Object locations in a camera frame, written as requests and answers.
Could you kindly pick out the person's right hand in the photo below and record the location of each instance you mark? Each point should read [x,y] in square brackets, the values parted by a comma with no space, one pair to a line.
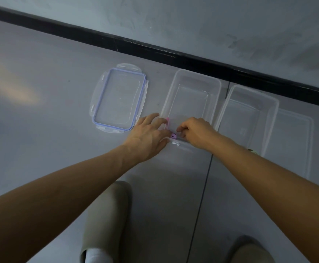
[200,134]

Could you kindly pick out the person's left hand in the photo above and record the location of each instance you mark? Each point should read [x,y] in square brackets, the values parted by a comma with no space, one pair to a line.
[144,139]

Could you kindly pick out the person's right fingers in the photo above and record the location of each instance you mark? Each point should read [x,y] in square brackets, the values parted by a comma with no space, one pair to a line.
[185,130]

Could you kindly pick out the person's left thumb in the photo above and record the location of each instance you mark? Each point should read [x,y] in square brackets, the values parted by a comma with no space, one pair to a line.
[163,143]

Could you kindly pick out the person's right forearm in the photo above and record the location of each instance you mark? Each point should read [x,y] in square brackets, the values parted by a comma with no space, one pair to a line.
[279,194]

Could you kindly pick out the person's left forearm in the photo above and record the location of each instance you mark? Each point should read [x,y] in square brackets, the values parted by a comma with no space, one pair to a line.
[55,199]

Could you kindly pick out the clear plastic container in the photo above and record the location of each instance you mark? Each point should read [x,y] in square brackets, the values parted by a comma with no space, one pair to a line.
[192,95]
[247,117]

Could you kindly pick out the clear lid with blue seal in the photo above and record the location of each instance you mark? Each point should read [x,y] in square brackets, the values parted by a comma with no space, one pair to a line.
[119,99]

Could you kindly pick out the person's left beige shoe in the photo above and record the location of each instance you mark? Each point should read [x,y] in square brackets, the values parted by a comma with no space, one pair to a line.
[107,216]

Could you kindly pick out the person's beige shoe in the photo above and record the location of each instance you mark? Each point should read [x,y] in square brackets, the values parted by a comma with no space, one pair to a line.
[251,253]
[107,216]

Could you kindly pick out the clear plastic lid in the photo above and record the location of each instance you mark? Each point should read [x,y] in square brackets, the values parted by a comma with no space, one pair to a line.
[290,145]

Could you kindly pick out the person's white sock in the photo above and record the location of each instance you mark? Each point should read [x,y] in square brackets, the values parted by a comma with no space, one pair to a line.
[97,256]

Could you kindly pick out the person's right beige shoe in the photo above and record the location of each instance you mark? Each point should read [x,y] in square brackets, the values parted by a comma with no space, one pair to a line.
[251,253]

